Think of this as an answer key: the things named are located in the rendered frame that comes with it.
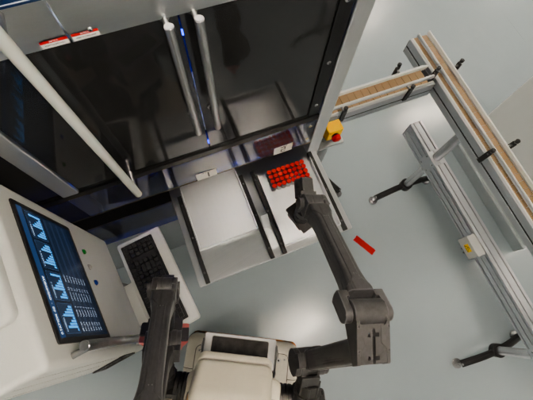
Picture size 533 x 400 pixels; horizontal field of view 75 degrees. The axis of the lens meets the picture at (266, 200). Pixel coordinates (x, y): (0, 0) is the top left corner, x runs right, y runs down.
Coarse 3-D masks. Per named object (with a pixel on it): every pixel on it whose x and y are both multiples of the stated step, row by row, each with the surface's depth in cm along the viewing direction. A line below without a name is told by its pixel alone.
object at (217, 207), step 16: (224, 176) 159; (192, 192) 156; (208, 192) 156; (224, 192) 156; (240, 192) 157; (192, 208) 153; (208, 208) 154; (224, 208) 154; (240, 208) 154; (192, 224) 149; (208, 224) 151; (224, 224) 152; (240, 224) 152; (256, 224) 149; (208, 240) 149; (224, 240) 147
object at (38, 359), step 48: (0, 192) 88; (0, 240) 80; (48, 240) 99; (96, 240) 143; (0, 288) 73; (48, 288) 87; (96, 288) 118; (0, 336) 73; (48, 336) 78; (96, 336) 99; (0, 384) 70; (48, 384) 91
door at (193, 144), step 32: (128, 32) 71; (160, 32) 74; (0, 64) 67; (64, 64) 72; (96, 64) 75; (128, 64) 79; (160, 64) 82; (0, 96) 74; (32, 96) 77; (64, 96) 80; (96, 96) 84; (128, 96) 88; (160, 96) 92; (0, 128) 81; (32, 128) 85; (64, 128) 89; (96, 128) 94; (128, 128) 99; (160, 128) 105; (192, 128) 111; (64, 160) 102; (96, 160) 107; (128, 160) 114; (160, 160) 122
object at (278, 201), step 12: (312, 168) 162; (264, 180) 159; (264, 192) 154; (276, 192) 157; (288, 192) 158; (324, 192) 156; (276, 204) 155; (288, 204) 156; (276, 216) 154; (336, 216) 151; (288, 228) 152; (312, 228) 153; (288, 240) 150
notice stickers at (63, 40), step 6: (96, 30) 67; (72, 36) 66; (78, 36) 67; (84, 36) 67; (90, 36) 68; (42, 42) 65; (48, 42) 66; (54, 42) 66; (60, 42) 66; (66, 42) 67
